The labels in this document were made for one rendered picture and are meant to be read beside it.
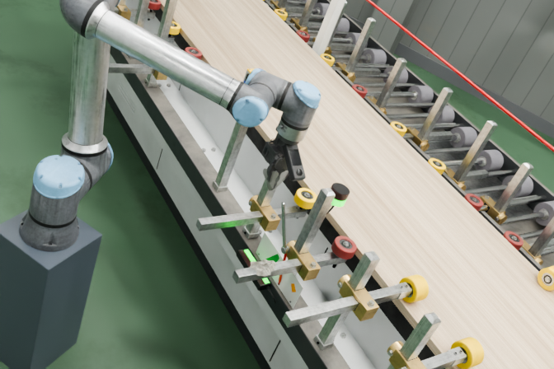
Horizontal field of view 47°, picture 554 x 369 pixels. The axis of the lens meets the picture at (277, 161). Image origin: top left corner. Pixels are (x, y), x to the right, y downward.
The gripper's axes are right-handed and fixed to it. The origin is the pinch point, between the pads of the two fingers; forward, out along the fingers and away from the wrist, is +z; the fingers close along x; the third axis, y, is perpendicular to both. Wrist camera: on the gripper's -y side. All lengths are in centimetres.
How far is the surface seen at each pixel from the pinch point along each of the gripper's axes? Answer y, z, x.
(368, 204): -2.2, 11.2, -46.7
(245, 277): -20.6, 16.1, 15.9
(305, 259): -19.3, 14.2, -7.1
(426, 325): -66, -9, -6
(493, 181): 19, 30, -161
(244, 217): 5.3, 17.0, 1.9
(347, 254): -22.7, 11.7, -21.3
